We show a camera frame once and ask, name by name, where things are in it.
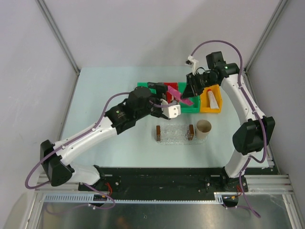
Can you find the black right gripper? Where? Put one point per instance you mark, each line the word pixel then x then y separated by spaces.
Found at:
pixel 192 88

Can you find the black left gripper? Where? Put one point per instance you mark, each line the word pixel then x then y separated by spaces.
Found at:
pixel 161 90

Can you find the pink toothpaste tube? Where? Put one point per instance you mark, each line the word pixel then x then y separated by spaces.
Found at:
pixel 177 96

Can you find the white toothpaste tube red cap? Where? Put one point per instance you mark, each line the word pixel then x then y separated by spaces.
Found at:
pixel 212 100

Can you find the beige cup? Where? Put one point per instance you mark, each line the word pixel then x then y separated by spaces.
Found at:
pixel 203 128

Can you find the clear glass tray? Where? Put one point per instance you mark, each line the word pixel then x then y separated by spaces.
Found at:
pixel 177 134

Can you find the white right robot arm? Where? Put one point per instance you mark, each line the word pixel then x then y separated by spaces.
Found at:
pixel 253 136

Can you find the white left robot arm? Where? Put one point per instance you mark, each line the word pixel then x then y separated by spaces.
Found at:
pixel 57 158

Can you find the green plastic bin far left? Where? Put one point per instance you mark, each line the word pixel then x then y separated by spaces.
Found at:
pixel 145 84

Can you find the green plastic bin with cup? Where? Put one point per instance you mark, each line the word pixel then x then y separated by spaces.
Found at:
pixel 195 107

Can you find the yellow plastic bin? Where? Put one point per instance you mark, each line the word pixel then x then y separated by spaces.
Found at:
pixel 204 103

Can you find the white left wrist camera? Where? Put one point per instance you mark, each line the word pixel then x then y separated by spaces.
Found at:
pixel 170 110

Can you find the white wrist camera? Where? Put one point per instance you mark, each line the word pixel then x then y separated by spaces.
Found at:
pixel 193 63
pixel 170 110

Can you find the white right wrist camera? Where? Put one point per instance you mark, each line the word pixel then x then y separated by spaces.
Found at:
pixel 193 63

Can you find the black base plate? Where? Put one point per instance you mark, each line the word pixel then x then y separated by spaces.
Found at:
pixel 168 183

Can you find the aluminium frame post right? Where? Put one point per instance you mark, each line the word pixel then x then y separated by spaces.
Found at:
pixel 281 6

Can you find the aluminium frame post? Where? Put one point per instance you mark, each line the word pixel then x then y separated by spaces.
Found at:
pixel 57 34
pixel 281 6

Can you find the aluminium frame post left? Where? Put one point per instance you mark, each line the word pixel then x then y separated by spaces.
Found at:
pixel 57 34

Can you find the grey slotted cable duct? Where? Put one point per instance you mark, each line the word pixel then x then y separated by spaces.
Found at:
pixel 97 198

